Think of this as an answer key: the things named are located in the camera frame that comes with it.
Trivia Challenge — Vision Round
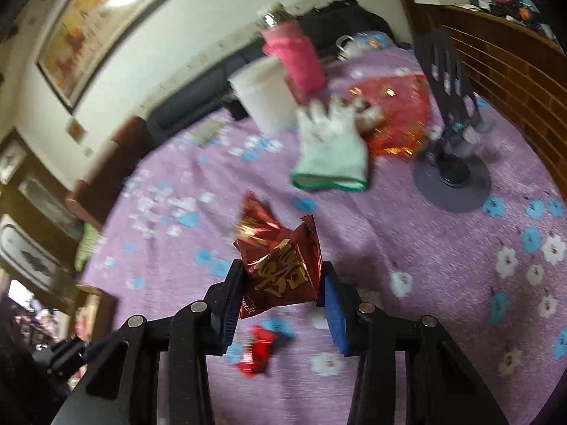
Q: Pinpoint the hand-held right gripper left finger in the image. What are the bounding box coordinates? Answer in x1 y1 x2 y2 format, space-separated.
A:
51 259 244 425

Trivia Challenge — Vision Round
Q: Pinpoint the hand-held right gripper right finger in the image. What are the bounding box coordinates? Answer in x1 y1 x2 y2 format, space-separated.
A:
316 261 510 425

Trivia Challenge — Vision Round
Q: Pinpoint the cardboard box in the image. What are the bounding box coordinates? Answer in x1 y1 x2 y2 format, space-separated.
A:
71 285 118 341

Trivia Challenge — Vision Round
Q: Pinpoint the dark red snack packet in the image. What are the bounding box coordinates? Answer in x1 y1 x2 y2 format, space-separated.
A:
237 190 286 253
232 214 325 321

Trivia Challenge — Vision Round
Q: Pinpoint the small red snack packet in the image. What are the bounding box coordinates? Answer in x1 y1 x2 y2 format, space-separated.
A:
235 324 277 379

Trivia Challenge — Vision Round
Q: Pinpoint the purple floral tablecloth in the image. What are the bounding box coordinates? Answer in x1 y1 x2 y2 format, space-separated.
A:
75 44 567 425

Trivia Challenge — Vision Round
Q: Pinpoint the green cloth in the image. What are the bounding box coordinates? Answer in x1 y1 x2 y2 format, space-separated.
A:
73 221 105 271

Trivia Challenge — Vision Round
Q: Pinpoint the wooden cabinet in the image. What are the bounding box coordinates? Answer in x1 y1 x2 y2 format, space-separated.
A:
0 128 102 315

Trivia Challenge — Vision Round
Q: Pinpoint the white glove with green cuff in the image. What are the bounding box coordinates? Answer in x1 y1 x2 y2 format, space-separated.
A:
290 95 385 193

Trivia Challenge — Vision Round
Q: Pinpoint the black phone stand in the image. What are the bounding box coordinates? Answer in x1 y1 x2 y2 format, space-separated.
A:
412 27 492 213

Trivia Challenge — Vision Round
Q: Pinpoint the paper booklet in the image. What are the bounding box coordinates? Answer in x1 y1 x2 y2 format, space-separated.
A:
188 121 226 147

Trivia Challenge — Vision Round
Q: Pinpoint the brown chair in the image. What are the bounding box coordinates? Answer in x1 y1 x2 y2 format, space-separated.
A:
66 115 156 231

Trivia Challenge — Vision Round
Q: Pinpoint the red shiny bag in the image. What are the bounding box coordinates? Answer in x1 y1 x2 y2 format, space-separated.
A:
348 74 432 162

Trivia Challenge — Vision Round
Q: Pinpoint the white plastic bucket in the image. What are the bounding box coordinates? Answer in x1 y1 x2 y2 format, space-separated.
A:
227 55 302 136

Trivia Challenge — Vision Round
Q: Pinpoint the pink sleeved bottle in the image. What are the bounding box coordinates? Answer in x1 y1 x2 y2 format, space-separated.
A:
258 4 329 104

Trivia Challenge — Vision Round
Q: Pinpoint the white plastic bag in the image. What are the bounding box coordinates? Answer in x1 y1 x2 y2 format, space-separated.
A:
334 30 395 60

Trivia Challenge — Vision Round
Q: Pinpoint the beige wall plate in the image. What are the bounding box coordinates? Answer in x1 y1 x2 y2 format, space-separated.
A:
66 117 87 147

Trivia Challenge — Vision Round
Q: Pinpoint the framed wall painting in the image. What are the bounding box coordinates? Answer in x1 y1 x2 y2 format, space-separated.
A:
35 0 202 113

